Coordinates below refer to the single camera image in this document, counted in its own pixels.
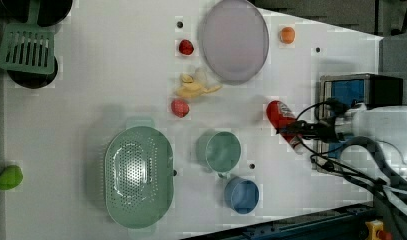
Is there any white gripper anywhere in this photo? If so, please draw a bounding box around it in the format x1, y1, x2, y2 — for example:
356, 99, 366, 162
277, 111, 353, 142

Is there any red ketchup bottle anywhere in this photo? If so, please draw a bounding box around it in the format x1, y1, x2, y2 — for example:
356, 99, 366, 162
266, 100, 304, 155

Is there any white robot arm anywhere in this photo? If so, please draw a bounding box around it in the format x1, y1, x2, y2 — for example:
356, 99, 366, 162
266, 100, 407, 233

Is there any grey round plate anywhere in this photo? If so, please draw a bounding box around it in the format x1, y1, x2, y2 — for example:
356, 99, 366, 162
199, 0, 269, 85

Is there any silver toaster oven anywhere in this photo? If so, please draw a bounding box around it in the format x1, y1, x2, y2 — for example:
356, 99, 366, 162
320, 74, 407, 176

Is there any green metal pot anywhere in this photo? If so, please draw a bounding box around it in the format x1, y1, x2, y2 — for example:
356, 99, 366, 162
196, 130, 241, 178

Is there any blue cup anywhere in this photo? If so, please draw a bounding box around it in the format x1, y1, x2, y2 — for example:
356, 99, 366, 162
224, 177, 260, 214

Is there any orange toy fruit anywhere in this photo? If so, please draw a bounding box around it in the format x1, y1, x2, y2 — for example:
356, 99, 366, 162
280, 27, 295, 44

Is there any yellow peeled banana toy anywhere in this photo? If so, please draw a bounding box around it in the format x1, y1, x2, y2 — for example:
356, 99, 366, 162
175, 68, 222, 99

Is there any red toy strawberry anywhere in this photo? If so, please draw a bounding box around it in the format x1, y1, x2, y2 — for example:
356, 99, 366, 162
178, 39, 194, 56
171, 99, 190, 118

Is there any red emergency stop button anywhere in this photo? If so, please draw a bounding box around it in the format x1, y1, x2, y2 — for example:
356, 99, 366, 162
365, 220, 393, 240

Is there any green oval colander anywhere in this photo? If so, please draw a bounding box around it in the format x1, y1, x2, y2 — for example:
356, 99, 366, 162
104, 117, 174, 239

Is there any black round pan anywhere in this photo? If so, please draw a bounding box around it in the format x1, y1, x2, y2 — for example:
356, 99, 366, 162
8, 59, 58, 89

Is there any green slotted spatula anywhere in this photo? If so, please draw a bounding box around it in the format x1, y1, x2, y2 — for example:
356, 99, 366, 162
0, 0, 55, 75

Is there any green toy pear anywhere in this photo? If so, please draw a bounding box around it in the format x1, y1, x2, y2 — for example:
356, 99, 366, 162
0, 165, 24, 190

